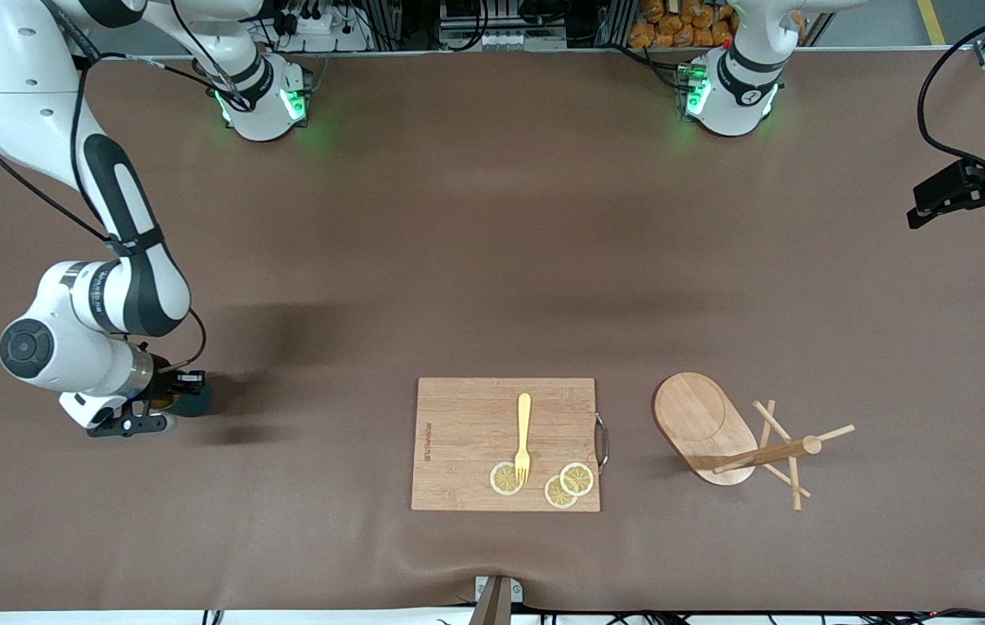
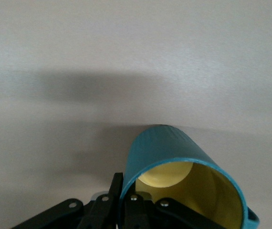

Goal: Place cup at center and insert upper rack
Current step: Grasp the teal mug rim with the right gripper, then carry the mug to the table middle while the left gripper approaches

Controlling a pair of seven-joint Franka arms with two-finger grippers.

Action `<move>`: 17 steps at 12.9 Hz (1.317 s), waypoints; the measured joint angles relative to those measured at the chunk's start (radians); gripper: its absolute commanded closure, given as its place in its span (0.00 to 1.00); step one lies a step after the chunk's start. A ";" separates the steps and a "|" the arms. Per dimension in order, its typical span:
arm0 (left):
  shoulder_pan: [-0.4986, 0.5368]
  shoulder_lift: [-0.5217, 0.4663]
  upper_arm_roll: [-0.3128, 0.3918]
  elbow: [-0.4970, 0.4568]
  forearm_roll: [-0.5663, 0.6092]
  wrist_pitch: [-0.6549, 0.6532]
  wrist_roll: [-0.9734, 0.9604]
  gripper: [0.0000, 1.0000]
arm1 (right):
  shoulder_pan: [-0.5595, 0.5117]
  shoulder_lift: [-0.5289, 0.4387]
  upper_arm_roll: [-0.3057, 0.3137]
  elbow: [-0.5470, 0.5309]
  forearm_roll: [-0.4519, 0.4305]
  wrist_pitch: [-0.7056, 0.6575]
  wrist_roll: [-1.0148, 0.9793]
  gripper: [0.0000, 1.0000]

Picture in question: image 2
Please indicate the teal mug with yellow inside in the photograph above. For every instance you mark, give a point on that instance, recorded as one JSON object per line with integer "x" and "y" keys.
{"x": 169, "y": 145}

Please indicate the brown table cover mat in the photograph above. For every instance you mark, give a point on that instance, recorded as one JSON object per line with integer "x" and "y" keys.
{"x": 78, "y": 47}

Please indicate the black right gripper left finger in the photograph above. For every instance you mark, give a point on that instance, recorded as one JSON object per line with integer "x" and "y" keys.
{"x": 113, "y": 188}

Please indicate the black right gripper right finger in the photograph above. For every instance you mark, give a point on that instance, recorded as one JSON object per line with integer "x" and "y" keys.
{"x": 136, "y": 214}

